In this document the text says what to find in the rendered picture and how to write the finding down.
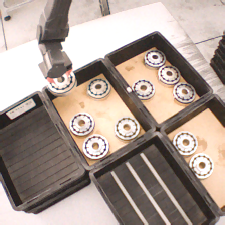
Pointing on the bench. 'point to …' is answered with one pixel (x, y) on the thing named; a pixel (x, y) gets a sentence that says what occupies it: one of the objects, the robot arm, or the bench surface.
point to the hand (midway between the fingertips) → (60, 78)
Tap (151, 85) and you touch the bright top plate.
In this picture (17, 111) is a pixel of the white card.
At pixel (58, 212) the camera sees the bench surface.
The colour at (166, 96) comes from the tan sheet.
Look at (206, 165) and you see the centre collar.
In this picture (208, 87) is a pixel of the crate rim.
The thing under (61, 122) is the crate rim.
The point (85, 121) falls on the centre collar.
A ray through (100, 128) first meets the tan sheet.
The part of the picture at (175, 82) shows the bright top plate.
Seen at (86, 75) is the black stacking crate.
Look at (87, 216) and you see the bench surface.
